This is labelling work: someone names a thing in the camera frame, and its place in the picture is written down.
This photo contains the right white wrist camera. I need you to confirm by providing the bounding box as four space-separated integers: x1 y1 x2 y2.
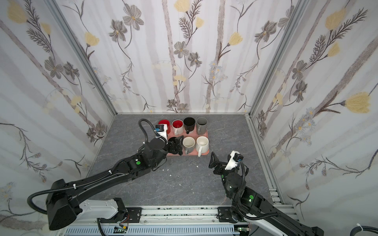
225 150 244 171

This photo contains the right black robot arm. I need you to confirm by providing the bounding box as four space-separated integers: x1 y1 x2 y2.
209 151 324 236

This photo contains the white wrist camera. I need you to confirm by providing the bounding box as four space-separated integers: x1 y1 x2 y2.
225 150 244 171
155 124 168 144

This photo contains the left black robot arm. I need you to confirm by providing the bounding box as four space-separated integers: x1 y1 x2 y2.
27 119 184 231

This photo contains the right aluminium corner post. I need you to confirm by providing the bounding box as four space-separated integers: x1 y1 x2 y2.
248 0 310 117

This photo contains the white mug red inside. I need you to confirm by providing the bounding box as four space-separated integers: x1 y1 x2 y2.
172 120 184 136

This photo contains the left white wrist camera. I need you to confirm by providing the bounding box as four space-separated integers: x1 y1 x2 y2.
155 124 168 144

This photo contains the red mug black handle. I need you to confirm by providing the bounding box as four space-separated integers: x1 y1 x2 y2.
158 120 171 134

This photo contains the pink plastic tray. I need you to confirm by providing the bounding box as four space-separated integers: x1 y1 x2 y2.
168 128 210 157

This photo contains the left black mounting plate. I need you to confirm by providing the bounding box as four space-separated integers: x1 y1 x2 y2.
126 207 142 223

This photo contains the white ventilated cable duct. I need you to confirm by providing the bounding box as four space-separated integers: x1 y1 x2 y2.
64 225 240 236

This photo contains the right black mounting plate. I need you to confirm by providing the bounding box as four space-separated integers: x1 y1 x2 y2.
217 206 238 224

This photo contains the black cable bottom right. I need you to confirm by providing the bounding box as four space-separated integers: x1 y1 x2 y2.
349 225 378 236

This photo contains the black mug grey rim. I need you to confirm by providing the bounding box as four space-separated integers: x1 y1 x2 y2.
167 137 178 154

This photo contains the aluminium corner post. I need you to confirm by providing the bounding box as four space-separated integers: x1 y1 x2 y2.
248 0 310 117
44 0 118 116

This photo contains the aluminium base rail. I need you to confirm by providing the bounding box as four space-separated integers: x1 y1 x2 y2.
54 201 231 228

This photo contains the left aluminium corner post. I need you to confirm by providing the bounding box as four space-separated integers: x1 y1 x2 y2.
44 0 118 116

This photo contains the small grey mug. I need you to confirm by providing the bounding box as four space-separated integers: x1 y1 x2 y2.
183 137 195 155

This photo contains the black mug white base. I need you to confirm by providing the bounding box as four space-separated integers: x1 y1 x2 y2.
183 117 196 134

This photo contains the white ribbed-base mug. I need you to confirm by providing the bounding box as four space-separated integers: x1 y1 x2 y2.
195 136 209 157

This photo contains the black mounting plate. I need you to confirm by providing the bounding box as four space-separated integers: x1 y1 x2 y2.
217 206 238 224
126 207 142 223

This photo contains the tall grey mug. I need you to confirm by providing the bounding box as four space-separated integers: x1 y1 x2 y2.
196 117 208 135

